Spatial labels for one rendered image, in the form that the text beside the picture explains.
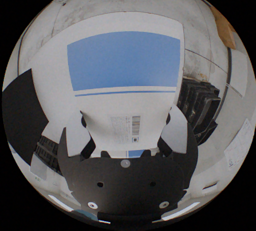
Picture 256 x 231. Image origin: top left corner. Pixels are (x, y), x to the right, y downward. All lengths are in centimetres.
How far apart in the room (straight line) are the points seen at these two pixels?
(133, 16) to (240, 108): 252
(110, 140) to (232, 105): 258
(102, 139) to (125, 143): 4
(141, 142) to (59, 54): 29
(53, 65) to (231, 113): 280
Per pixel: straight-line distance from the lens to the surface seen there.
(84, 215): 26
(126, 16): 22
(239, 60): 253
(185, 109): 79
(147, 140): 15
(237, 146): 273
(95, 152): 28
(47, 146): 73
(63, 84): 26
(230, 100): 260
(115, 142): 15
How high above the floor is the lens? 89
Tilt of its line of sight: 58 degrees down
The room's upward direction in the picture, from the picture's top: 175 degrees clockwise
